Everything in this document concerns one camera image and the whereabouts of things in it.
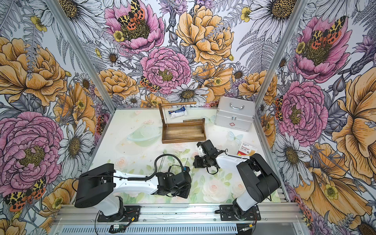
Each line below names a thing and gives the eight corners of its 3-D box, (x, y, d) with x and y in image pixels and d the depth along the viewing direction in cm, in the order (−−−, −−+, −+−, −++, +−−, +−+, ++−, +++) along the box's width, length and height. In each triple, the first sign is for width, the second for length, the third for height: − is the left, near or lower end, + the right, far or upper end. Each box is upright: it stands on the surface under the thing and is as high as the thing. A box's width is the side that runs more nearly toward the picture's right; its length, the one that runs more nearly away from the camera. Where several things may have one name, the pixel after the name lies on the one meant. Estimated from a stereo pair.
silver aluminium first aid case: (213, 127, 113) (216, 112, 100) (216, 110, 125) (219, 94, 112) (248, 133, 109) (255, 118, 97) (248, 115, 121) (254, 100, 108)
